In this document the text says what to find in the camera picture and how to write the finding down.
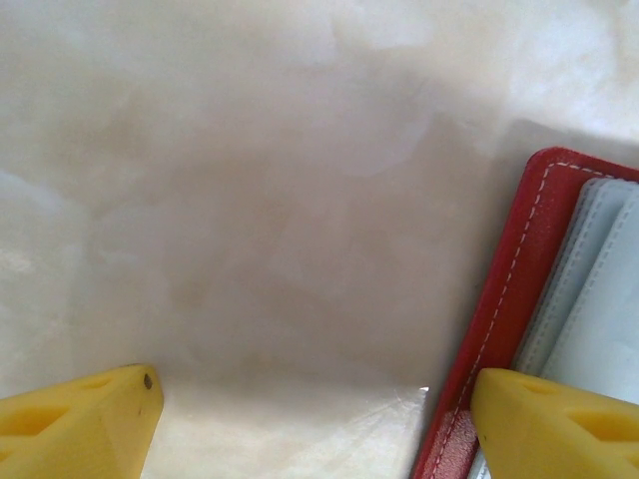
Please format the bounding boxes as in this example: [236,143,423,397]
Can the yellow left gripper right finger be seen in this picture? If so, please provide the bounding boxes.
[468,367,639,479]

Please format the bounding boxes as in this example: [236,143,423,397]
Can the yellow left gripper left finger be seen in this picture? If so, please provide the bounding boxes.
[0,363,166,479]

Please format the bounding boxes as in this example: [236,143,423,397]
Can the red leather card holder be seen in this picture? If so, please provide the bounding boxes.
[412,146,639,479]

